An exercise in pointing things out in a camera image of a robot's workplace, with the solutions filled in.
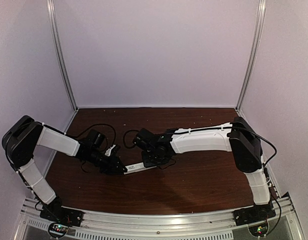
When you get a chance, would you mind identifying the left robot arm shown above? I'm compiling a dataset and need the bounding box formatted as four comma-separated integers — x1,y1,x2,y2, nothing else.
1,115,128,222

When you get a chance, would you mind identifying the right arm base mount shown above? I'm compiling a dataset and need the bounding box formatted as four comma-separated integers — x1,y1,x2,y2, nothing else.
233,205,276,226

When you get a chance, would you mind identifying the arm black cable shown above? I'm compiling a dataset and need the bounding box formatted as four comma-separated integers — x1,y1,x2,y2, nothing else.
66,124,117,148
122,127,282,228

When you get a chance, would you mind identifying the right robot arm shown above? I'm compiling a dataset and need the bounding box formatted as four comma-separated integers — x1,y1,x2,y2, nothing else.
132,116,273,221

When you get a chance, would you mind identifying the aluminium frame post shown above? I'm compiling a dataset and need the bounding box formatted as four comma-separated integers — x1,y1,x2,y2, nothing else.
235,0,280,196
46,0,79,131

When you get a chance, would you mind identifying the white remote control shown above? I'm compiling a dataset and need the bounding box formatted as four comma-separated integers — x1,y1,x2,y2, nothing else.
124,162,156,175

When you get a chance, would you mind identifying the left aluminium frame post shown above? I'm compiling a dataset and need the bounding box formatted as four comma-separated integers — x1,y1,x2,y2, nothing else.
46,0,79,131

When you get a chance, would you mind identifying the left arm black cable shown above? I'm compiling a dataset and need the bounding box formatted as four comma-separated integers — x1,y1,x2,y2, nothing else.
66,124,117,148

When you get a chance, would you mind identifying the right aluminium frame post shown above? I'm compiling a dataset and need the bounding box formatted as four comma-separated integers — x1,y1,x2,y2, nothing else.
235,0,280,196

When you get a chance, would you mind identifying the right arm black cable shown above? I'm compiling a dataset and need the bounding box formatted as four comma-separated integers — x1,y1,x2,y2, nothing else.
122,127,282,228

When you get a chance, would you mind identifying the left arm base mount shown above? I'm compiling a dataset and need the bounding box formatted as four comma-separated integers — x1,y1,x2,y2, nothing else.
39,207,84,227

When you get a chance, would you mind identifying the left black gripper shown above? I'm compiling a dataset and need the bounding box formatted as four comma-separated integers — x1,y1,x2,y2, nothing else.
88,148,128,175

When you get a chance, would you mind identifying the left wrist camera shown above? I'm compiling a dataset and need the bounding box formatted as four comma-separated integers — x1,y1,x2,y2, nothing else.
104,144,121,157

